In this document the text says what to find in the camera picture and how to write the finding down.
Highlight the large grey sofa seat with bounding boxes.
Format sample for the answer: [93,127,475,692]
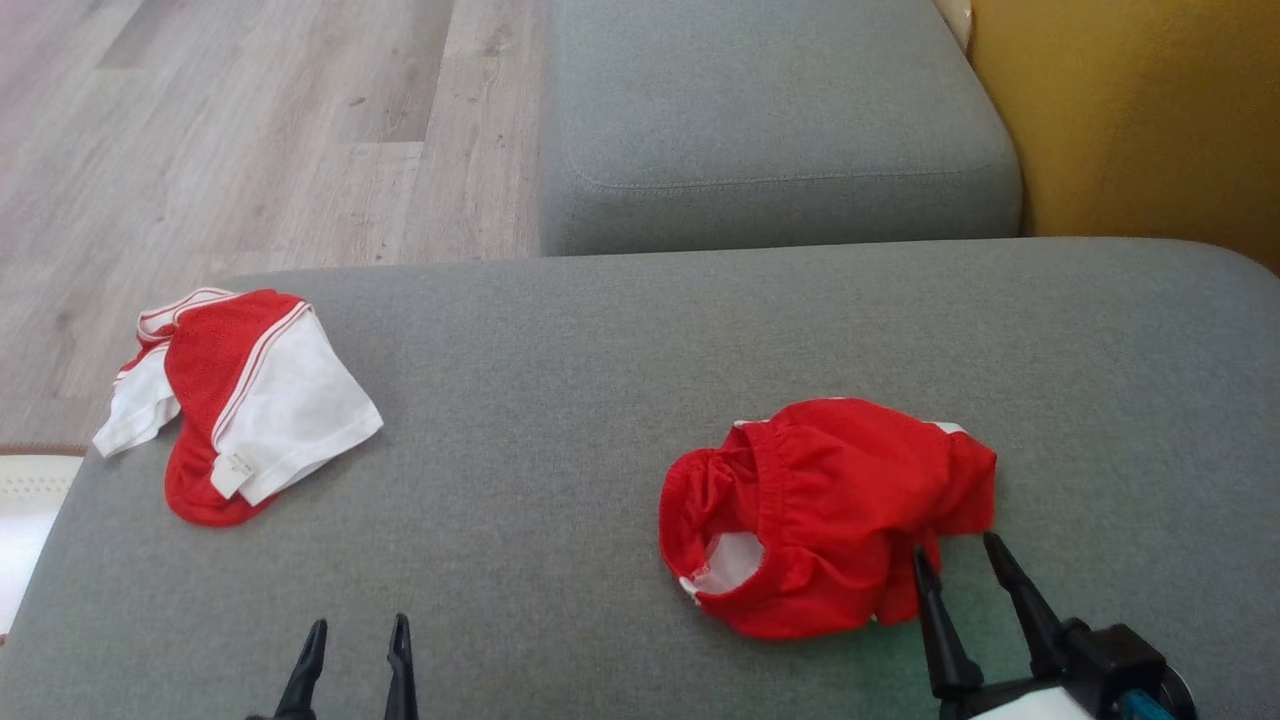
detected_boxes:
[0,237,1280,720]

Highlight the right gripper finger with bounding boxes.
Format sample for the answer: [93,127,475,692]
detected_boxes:
[911,547,984,699]
[984,533,1070,677]

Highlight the beige fabric piece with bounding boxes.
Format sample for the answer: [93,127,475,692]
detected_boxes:
[935,0,973,53]

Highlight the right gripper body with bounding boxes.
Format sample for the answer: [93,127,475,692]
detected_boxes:
[935,672,1101,720]

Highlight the white rug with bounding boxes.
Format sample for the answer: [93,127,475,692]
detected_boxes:
[0,445,87,636]

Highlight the red and white shirt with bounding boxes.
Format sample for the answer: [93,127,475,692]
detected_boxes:
[93,288,385,528]

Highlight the red shorts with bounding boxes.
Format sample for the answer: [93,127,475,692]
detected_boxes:
[658,397,999,641]

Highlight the small grey sofa section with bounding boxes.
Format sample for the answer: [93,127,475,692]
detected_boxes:
[540,0,1023,257]

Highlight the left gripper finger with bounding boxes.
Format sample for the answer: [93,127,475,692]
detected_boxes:
[272,619,329,720]
[384,614,420,720]

